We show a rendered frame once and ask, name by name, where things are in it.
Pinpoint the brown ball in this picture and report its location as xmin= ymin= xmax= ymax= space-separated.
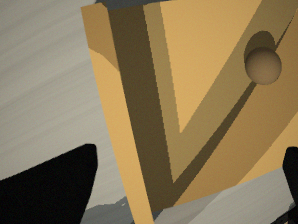
xmin=245 ymin=47 xmax=282 ymax=85

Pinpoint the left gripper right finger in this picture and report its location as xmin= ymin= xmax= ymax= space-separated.
xmin=282 ymin=147 xmax=298 ymax=209

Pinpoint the tan tray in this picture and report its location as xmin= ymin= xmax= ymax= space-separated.
xmin=81 ymin=0 xmax=298 ymax=224

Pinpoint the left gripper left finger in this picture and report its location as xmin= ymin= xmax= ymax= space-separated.
xmin=0 ymin=144 xmax=98 ymax=224

